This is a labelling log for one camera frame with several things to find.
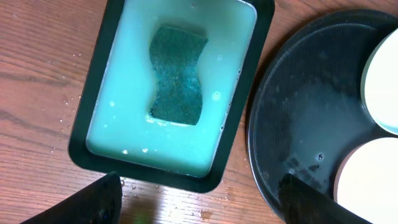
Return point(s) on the white plate with green stain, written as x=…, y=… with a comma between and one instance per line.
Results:
x=366, y=181

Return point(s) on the black rectangular water tray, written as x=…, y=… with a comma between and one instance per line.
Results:
x=83, y=158

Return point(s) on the green yellow scrub sponge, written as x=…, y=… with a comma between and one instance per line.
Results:
x=174, y=54

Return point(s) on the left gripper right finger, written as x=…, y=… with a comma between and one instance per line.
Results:
x=302, y=204

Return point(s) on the mint plate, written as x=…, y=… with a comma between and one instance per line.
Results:
x=379, y=84

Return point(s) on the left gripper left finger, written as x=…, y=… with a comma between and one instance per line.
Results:
x=99, y=202

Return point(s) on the round black serving tray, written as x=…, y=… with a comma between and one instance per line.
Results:
x=307, y=113

